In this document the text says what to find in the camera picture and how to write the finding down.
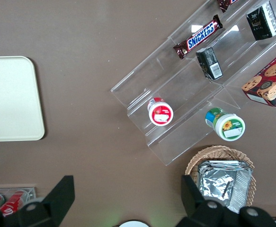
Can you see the small black drink carton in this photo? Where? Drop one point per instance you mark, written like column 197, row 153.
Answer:
column 263, row 21
column 210, row 62

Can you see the red cola bottle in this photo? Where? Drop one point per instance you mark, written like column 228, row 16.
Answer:
column 11, row 204

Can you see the red lidded yogurt cup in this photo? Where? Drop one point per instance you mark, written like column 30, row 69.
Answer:
column 161, row 114

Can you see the light tan wicker basket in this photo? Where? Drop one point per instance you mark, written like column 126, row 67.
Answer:
column 213, row 151

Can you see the green lidded yogurt cup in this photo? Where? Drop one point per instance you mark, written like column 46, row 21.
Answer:
column 228, row 126

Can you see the brown Snickers bar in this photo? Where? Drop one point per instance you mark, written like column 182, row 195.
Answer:
column 224, row 3
column 198, row 37

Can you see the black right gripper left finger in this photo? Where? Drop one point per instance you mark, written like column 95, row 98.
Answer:
column 52, row 205

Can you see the clear acrylic stepped stand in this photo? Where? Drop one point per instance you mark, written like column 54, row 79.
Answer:
column 175, row 94

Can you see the silver foil packets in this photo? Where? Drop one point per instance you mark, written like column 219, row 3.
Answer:
column 218, row 184

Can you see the cream plastic serving tray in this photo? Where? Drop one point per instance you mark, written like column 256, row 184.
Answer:
column 10, row 99

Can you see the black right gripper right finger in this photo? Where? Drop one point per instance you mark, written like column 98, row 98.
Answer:
column 199, row 210

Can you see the red tartan cookie box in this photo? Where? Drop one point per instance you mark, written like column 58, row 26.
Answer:
column 270, row 82

